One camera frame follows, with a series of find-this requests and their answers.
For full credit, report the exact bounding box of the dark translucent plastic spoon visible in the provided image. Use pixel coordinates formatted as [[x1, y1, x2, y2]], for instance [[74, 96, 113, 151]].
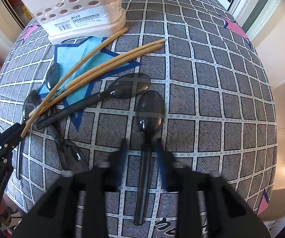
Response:
[[36, 73, 151, 129], [45, 63, 61, 91], [21, 90, 89, 173], [134, 90, 165, 226]]

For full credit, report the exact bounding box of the wooden chopstick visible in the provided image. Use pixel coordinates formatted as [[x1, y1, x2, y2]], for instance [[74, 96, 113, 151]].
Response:
[[30, 39, 166, 117], [20, 27, 129, 139], [64, 39, 166, 90]]

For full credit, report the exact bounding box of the grey checkered tablecloth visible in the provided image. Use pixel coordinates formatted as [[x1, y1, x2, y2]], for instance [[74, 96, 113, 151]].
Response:
[[0, 0, 277, 237]]

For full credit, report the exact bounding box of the white plastic utensil holder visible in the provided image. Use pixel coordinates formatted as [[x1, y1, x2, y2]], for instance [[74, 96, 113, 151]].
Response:
[[21, 0, 126, 45]]

